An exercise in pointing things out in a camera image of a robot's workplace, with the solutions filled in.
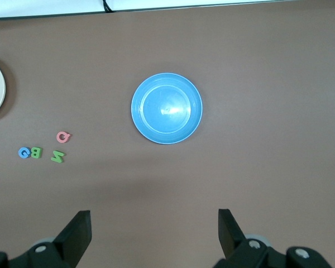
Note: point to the blue letter G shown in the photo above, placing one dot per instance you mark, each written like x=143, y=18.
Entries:
x=21, y=155

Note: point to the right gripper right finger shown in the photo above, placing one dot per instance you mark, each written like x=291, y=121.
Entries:
x=231, y=240

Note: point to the pink letter Q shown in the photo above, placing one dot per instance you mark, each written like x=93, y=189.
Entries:
x=59, y=139

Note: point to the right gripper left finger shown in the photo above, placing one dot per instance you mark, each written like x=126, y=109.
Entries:
x=75, y=237

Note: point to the green letter B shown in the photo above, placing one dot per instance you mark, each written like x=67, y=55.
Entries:
x=37, y=156

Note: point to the blue plate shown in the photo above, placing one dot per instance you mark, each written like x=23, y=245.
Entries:
x=167, y=123

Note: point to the green letter N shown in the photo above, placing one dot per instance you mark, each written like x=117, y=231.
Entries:
x=58, y=157

